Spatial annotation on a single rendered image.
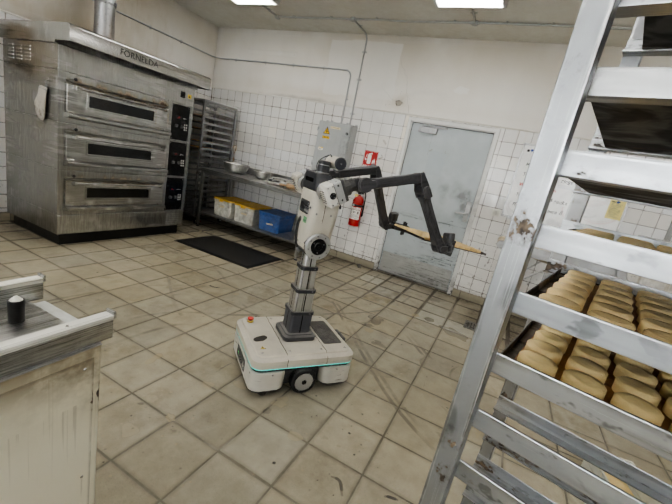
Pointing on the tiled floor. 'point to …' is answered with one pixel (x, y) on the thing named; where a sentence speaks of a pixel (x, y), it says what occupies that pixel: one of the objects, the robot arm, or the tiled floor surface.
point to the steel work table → (231, 195)
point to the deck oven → (94, 134)
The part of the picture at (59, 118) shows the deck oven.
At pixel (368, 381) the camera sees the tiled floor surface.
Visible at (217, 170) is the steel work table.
